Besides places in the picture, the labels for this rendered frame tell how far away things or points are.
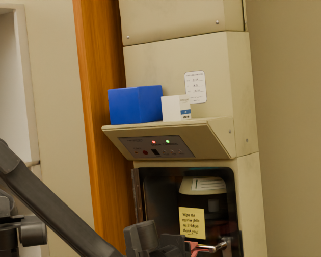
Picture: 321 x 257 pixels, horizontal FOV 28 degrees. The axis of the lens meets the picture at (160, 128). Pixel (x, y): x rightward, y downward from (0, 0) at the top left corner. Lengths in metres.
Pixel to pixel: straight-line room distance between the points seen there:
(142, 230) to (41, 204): 0.23
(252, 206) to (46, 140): 1.19
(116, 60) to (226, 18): 0.37
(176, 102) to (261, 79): 0.52
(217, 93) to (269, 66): 0.44
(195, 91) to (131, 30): 0.25
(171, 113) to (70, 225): 0.37
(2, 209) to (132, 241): 0.36
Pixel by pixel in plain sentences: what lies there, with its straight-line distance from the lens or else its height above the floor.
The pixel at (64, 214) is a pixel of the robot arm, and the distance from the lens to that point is 1.34.
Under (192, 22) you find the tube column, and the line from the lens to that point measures 1.58.
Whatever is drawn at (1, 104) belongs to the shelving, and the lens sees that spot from 2.74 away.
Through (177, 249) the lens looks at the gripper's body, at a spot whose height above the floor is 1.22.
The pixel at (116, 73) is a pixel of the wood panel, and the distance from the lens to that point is 1.76.
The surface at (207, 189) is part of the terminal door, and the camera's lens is 1.57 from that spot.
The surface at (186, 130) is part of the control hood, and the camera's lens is 1.47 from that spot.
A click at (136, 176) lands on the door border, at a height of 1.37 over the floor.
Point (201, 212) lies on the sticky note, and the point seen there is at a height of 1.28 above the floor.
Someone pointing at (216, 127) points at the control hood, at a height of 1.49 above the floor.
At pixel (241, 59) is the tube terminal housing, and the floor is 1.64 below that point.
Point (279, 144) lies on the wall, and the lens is 1.96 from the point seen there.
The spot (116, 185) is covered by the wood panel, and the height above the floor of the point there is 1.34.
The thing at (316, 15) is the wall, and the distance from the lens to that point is 1.90.
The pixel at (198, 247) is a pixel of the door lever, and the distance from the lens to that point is 1.56.
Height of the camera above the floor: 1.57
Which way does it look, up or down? 3 degrees down
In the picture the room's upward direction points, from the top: 5 degrees counter-clockwise
